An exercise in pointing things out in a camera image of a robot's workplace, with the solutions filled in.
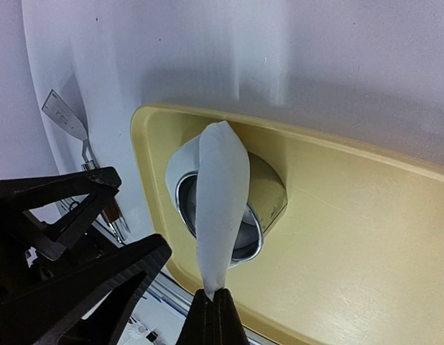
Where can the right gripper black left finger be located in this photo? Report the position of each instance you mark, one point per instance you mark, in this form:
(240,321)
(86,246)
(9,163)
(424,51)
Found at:
(198,326)

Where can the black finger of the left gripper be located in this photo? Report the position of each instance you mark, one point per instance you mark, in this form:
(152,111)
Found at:
(19,196)

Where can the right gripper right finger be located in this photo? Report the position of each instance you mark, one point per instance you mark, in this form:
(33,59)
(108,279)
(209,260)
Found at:
(226,325)

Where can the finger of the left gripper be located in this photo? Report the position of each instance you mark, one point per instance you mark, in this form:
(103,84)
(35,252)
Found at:
(90,304)

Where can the yellow plastic tray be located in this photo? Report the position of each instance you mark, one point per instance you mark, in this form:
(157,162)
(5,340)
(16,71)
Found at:
(358,255)

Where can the white dough lump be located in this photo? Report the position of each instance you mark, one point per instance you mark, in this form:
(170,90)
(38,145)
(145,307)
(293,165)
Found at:
(222,187)

